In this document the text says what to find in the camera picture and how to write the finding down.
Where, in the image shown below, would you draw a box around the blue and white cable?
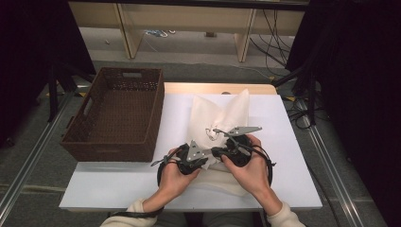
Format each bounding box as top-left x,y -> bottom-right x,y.
144,28 -> 177,39

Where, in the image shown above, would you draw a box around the black floor cable tangle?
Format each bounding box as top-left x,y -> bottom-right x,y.
282,94 -> 325,131

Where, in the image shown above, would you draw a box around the black hanging cables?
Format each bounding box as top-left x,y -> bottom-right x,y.
249,9 -> 299,69

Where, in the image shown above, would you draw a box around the black tripod stand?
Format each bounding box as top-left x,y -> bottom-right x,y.
46,61 -> 97,123
271,64 -> 320,127

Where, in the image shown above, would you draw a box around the metal floor rail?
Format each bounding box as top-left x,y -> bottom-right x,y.
0,83 -> 83,218
296,96 -> 368,227

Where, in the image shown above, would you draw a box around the light wooden bench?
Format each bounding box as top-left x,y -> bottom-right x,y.
67,0 -> 309,63

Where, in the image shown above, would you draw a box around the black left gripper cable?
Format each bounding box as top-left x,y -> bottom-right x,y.
108,143 -> 191,219

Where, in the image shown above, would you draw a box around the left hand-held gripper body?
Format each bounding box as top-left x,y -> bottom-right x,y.
175,140 -> 213,176

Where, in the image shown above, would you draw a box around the person's grey trousers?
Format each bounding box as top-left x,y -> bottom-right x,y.
155,211 -> 263,227

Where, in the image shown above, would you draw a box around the brown woven basket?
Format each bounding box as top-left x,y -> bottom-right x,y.
60,66 -> 166,163

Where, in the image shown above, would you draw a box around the black curtain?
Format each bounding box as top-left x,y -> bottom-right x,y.
0,0 -> 96,149
285,0 -> 401,227

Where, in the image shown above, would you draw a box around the person's left hand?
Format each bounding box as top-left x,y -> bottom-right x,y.
154,148 -> 201,206

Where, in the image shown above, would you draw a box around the person's right hand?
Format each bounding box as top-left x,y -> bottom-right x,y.
220,134 -> 276,206

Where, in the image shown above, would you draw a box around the cream cloth with print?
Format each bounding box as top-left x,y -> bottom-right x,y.
185,88 -> 252,197

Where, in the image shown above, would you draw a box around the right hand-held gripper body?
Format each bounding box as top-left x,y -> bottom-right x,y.
224,126 -> 264,168

